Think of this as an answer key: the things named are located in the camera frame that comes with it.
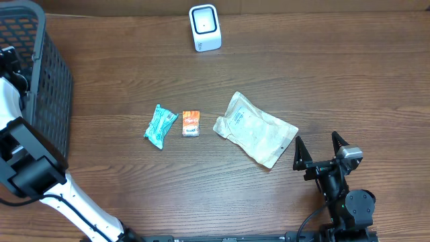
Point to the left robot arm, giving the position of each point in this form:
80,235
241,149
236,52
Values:
34,170

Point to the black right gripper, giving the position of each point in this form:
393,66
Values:
304,162

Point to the orange snack packet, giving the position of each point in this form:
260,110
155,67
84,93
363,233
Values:
191,123

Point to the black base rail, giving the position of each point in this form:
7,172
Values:
218,238

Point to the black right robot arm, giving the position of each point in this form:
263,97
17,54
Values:
351,211

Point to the white barcode scanner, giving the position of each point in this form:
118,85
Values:
205,27

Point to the teal snack packet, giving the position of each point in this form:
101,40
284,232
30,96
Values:
159,126

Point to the grey plastic mesh basket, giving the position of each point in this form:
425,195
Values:
47,106

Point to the white pouch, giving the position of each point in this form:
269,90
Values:
262,136

